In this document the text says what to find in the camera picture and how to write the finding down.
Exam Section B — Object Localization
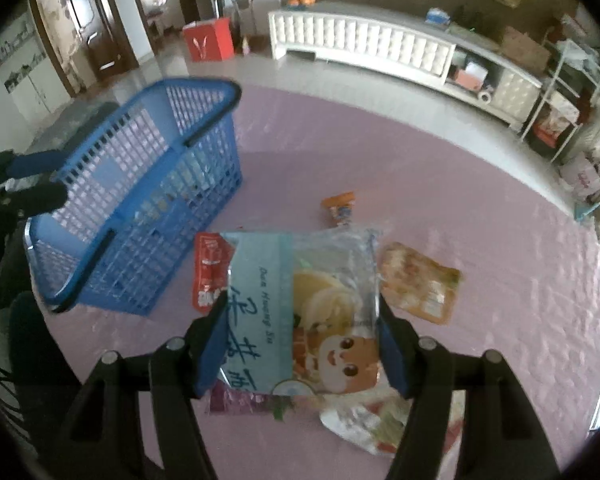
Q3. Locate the pink white shopping bag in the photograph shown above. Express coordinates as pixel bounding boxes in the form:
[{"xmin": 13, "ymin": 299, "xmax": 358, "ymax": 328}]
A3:
[{"xmin": 560, "ymin": 155, "xmax": 600, "ymax": 201}]

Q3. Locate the white metal rack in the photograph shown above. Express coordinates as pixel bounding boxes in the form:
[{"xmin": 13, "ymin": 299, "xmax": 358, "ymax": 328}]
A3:
[{"xmin": 520, "ymin": 40, "xmax": 600, "ymax": 161}]

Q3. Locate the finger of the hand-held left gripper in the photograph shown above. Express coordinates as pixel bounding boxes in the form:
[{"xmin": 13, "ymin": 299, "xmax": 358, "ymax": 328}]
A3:
[
  {"xmin": 7, "ymin": 181, "xmax": 69, "ymax": 217},
  {"xmin": 7, "ymin": 151, "xmax": 68, "ymax": 179}
]

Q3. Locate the red snack packet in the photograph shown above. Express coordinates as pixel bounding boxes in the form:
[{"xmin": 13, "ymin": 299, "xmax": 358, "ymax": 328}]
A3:
[{"xmin": 192, "ymin": 232, "xmax": 233, "ymax": 311}]

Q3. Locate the dark wooden door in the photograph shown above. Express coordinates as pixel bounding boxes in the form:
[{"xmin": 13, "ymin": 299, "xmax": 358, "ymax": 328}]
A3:
[{"xmin": 62, "ymin": 0, "xmax": 141, "ymax": 81}]

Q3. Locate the light blue snack packet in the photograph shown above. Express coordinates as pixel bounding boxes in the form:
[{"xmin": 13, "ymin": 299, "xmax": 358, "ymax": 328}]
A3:
[{"xmin": 220, "ymin": 227, "xmax": 383, "ymax": 398}]

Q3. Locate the printed orange bag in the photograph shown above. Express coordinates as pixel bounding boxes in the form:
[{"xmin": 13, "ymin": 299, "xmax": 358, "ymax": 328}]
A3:
[{"xmin": 535, "ymin": 115, "xmax": 563, "ymax": 147}]

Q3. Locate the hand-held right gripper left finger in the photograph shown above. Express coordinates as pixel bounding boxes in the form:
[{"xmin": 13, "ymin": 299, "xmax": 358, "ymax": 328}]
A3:
[{"xmin": 55, "ymin": 290, "xmax": 231, "ymax": 480}]

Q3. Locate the orange snack packet blue print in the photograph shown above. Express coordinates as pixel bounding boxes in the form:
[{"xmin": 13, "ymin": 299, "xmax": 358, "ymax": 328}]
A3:
[{"xmin": 321, "ymin": 191, "xmax": 357, "ymax": 226}]

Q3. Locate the beige orange snack packet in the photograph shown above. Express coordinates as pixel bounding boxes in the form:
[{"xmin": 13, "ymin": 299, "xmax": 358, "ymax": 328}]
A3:
[{"xmin": 377, "ymin": 242, "xmax": 463, "ymax": 326}]

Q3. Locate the purple snack packet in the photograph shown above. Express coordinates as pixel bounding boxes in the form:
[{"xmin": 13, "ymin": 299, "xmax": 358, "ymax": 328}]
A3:
[{"xmin": 207, "ymin": 380, "xmax": 286, "ymax": 418}]

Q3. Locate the white TV cabinet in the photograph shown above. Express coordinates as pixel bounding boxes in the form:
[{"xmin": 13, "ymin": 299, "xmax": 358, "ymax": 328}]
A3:
[{"xmin": 267, "ymin": 1, "xmax": 543, "ymax": 133}]

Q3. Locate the brown cardboard box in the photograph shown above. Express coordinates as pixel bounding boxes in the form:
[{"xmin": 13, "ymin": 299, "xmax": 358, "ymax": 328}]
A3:
[{"xmin": 502, "ymin": 26, "xmax": 551, "ymax": 71}]

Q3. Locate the wall poster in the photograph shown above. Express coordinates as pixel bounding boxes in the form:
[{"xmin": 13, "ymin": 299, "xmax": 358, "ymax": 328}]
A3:
[{"xmin": 0, "ymin": 12, "xmax": 48, "ymax": 93}]

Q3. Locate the grey lace cloth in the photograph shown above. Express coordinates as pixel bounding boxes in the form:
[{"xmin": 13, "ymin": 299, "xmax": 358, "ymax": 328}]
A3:
[{"xmin": 30, "ymin": 102, "xmax": 121, "ymax": 151}]

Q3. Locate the red gift bag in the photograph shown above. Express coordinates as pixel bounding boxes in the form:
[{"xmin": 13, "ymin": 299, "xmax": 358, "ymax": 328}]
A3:
[{"xmin": 182, "ymin": 16, "xmax": 236, "ymax": 62}]

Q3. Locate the blue plastic basket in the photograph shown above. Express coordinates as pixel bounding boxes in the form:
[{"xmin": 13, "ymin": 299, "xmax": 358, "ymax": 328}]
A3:
[{"xmin": 24, "ymin": 77, "xmax": 244, "ymax": 317}]

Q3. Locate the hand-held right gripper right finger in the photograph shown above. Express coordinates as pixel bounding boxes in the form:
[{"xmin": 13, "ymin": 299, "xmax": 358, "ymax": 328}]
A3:
[{"xmin": 377, "ymin": 297, "xmax": 563, "ymax": 480}]

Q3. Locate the white silver snack packet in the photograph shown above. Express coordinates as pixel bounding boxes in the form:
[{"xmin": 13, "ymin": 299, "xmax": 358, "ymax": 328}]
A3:
[{"xmin": 320, "ymin": 390, "xmax": 466, "ymax": 456}]

